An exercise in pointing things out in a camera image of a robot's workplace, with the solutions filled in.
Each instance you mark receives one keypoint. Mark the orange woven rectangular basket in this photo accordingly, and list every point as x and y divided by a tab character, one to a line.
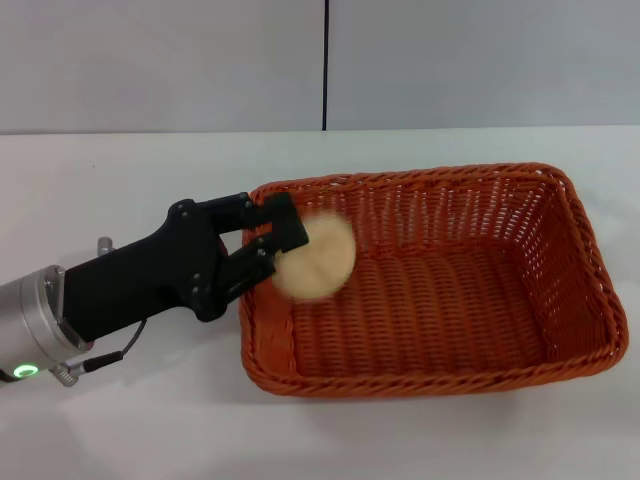
450	310

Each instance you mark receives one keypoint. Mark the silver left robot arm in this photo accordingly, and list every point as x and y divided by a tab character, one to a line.
30	305

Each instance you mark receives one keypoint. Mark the round peach bread bun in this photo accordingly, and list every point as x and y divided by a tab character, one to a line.
320	265

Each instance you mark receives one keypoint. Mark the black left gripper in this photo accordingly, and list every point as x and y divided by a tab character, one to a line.
145	280

